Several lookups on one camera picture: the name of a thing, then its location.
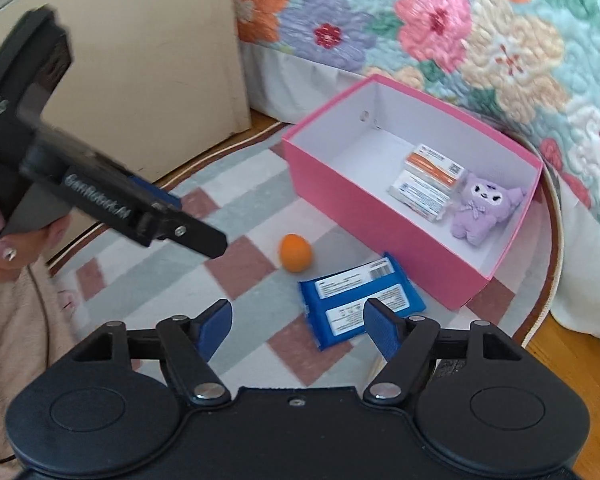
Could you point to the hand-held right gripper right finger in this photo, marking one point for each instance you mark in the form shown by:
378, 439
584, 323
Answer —
382, 327

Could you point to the purple plush toy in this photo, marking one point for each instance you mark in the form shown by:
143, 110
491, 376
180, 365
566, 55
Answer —
480, 210

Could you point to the orange ball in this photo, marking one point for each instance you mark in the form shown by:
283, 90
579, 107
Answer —
296, 254

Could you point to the person's left hand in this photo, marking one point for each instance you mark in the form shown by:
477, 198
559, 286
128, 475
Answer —
25, 250

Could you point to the pink cardboard box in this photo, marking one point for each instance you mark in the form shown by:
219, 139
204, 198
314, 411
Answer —
360, 210

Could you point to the checkered rug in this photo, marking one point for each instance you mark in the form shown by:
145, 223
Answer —
250, 280

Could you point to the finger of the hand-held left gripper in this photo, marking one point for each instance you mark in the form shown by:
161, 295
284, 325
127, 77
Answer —
157, 192
200, 237

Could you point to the clear orange-label plastic box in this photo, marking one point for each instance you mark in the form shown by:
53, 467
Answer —
432, 165

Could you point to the blue wet wipes packet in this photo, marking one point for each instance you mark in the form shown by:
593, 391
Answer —
340, 300

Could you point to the beige fleece clothing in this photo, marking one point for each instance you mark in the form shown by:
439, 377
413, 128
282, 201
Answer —
10, 360

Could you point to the white medicine box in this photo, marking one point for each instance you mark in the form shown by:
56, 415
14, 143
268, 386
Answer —
420, 197

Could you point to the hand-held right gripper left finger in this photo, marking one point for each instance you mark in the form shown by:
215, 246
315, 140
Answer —
212, 325

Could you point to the beige wooden cabinet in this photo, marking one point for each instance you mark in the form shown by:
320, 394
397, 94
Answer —
155, 60

